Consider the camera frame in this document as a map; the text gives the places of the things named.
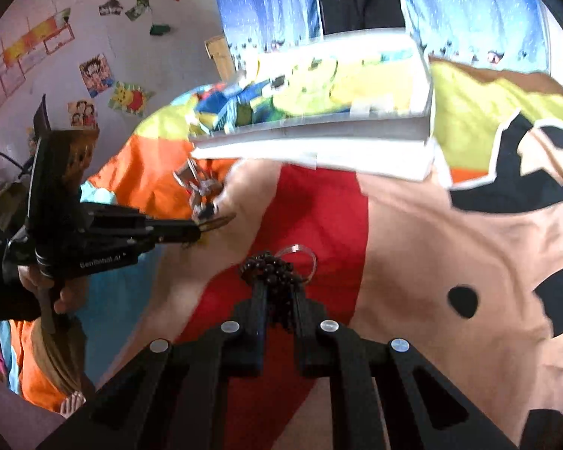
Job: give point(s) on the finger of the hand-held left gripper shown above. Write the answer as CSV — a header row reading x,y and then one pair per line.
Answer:
x,y
178,233

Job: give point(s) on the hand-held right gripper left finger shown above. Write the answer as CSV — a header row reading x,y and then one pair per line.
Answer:
x,y
260,333

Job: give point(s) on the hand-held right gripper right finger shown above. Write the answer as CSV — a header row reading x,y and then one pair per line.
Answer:
x,y
302,333

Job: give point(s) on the brown hair clip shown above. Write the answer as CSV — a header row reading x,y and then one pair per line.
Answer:
x,y
219,221

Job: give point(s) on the silver metal jewelry piece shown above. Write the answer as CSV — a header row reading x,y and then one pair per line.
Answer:
x,y
194,187

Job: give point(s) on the clear plastic bangle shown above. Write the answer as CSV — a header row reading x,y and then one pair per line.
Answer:
x,y
309,258

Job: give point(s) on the white shallow box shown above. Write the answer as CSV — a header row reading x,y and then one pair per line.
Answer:
x,y
338,143

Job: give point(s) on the person's left hand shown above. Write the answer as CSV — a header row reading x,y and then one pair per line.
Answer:
x,y
72,296

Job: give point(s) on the cartoon family poster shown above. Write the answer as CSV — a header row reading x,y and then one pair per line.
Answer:
x,y
82,113

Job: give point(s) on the person's long brown hair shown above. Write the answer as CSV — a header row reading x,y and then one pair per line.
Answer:
x,y
63,351

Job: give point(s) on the colourful printed blanket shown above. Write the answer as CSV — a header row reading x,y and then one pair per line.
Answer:
x,y
403,243

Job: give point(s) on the yellow bear poster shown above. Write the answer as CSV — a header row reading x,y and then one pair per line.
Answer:
x,y
129,98

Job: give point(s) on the person's orange top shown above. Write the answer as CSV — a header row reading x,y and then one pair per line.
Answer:
x,y
30,375

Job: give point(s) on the anime character poster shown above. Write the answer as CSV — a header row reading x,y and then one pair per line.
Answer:
x,y
96,75

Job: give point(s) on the person's bare foot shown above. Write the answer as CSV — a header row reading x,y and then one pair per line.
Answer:
x,y
72,404

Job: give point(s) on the wooden cabinet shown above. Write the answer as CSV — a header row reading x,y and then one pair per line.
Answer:
x,y
221,58

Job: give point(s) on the green hanging pouch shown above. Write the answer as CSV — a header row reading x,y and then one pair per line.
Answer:
x,y
159,29

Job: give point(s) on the cartoon drawing paper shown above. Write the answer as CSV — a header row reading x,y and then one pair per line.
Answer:
x,y
333,79

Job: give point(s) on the blue dotted curtain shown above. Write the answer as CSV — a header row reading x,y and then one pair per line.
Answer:
x,y
474,9
262,4

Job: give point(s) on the colourful wall chart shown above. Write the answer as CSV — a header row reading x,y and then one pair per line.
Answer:
x,y
33,40

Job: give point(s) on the small dark wall photo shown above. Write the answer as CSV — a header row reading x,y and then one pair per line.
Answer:
x,y
110,8

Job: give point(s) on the small green wall photo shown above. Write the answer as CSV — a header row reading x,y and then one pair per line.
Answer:
x,y
138,8

